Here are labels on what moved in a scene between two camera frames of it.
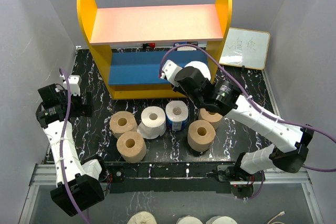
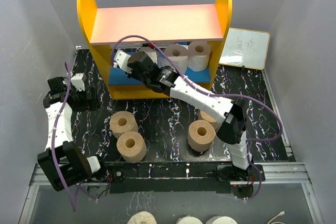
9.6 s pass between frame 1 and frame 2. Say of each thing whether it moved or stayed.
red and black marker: stayed
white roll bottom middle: stayed
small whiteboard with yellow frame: stayed
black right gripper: moved
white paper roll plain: moved
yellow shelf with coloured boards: stayed
